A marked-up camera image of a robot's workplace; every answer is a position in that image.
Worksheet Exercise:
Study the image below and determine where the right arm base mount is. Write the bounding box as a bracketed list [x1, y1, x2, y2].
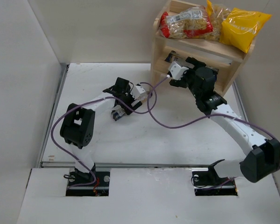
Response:
[190, 171, 238, 196]

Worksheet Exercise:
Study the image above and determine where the blue spaghetti pack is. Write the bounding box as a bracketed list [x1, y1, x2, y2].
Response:
[111, 92, 154, 122]
[164, 50, 220, 81]

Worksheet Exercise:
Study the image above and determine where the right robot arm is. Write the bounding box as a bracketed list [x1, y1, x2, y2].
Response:
[168, 57, 280, 185]

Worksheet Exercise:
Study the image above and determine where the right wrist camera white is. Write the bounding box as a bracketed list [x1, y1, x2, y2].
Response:
[167, 61, 190, 80]

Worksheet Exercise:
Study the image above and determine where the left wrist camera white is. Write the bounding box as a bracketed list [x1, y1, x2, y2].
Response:
[130, 84, 147, 101]

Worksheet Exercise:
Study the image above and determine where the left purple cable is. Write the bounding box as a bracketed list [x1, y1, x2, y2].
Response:
[50, 81, 157, 187]

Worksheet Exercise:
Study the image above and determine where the clear fusilli pasta bag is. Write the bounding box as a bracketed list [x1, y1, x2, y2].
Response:
[204, 0, 231, 42]

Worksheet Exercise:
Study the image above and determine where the yellow pasta bag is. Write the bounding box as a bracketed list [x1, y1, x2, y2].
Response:
[219, 8, 272, 53]

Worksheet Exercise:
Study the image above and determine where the red macaroni pasta bag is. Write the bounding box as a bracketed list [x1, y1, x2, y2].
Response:
[159, 6, 213, 39]

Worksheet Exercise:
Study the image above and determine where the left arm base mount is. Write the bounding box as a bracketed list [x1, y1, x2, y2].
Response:
[63, 171, 111, 197]

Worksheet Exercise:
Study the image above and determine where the wooden two-tier shelf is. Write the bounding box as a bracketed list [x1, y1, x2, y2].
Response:
[150, 0, 256, 96]

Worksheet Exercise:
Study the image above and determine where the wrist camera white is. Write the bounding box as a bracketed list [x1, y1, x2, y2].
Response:
[167, 61, 190, 80]
[130, 84, 147, 101]

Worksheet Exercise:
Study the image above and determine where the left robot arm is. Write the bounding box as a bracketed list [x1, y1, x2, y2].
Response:
[60, 77, 147, 182]

